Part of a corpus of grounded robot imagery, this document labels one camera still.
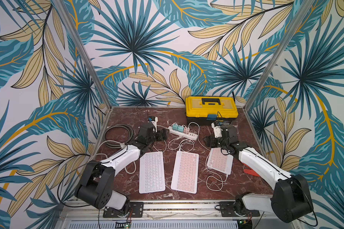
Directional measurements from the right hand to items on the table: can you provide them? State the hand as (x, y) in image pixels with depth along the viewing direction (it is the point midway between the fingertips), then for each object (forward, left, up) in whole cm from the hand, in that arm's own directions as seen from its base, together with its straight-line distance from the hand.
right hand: (208, 137), depth 87 cm
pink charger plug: (+9, +12, -4) cm, 16 cm away
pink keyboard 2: (-8, -8, -14) cm, 18 cm away
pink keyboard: (-17, +15, -13) cm, 26 cm away
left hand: (+4, +27, +2) cm, 27 cm away
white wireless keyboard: (-18, +35, -12) cm, 41 cm away
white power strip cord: (+5, +60, -9) cm, 61 cm away
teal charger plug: (+13, +17, -7) cm, 23 cm away
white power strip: (+9, +10, -11) cm, 17 cm away
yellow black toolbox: (+21, 0, +1) cm, 21 cm away
